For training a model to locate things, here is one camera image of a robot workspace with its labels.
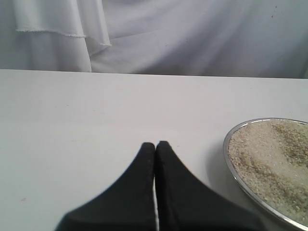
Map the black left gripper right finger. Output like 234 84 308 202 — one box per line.
155 141 266 231

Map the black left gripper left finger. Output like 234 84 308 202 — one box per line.
56 142 156 231

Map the steel plate of rice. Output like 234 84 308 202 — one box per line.
223 118 308 231

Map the white backdrop curtain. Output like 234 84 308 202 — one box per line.
0 0 308 78

